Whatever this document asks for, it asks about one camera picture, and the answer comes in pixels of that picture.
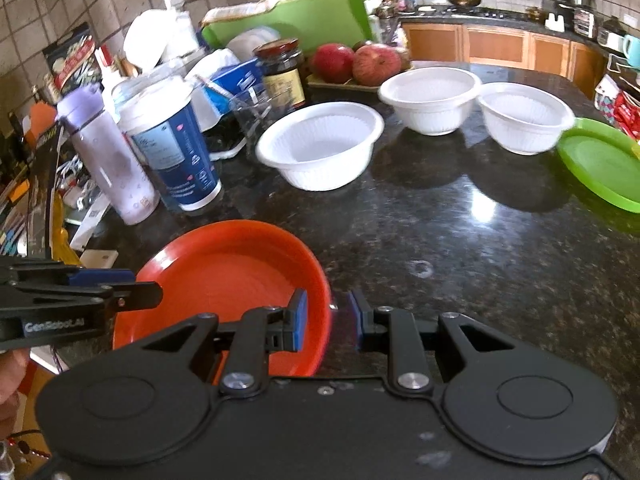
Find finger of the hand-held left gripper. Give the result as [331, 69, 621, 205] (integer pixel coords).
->
[0, 282, 164, 313]
[0, 256, 137, 288]

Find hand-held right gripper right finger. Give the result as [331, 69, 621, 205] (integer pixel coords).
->
[349, 290, 521, 395]

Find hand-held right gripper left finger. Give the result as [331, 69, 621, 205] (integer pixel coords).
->
[129, 287, 308, 397]

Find orange plate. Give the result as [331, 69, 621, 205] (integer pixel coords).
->
[112, 220, 332, 378]

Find white ribbed bowl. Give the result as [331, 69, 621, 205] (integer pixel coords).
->
[256, 102, 385, 192]
[378, 67, 482, 136]
[476, 82, 577, 156]

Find green plate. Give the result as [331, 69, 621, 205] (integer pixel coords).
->
[556, 118, 640, 213]

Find person's left hand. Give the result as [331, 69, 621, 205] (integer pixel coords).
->
[0, 349, 32, 423]

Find purple water bottle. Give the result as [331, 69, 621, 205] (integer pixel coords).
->
[56, 85, 161, 226]

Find black printed box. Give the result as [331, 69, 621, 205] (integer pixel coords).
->
[0, 120, 66, 261]

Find blue paper cup with lid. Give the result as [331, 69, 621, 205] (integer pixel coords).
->
[112, 76, 223, 216]

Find clear glass cup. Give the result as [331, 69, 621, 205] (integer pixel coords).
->
[230, 87, 281, 148]

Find dark printed snack box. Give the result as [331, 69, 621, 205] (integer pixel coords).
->
[42, 22, 108, 106]

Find dark sauce jar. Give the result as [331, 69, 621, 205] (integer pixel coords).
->
[252, 38, 307, 111]

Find beige fruit tray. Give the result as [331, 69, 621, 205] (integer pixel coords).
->
[306, 62, 416, 93]

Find blue tissue pack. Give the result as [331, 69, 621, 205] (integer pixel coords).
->
[210, 62, 266, 101]

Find white plastic bag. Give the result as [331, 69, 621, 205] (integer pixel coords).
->
[123, 10, 201, 73]

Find red streaked apple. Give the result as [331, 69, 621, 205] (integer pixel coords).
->
[352, 43, 403, 87]

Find dark red apple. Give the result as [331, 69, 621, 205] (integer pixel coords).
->
[311, 44, 357, 83]

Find white lidded container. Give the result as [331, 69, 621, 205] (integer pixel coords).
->
[227, 25, 281, 63]

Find green cutting board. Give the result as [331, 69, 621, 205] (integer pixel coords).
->
[201, 0, 373, 58]

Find white cloth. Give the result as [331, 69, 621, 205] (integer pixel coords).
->
[200, 0, 296, 26]

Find wooden base cabinets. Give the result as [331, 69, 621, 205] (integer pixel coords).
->
[402, 22, 608, 101]

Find red printed bag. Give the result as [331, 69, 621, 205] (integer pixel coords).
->
[595, 72, 640, 141]

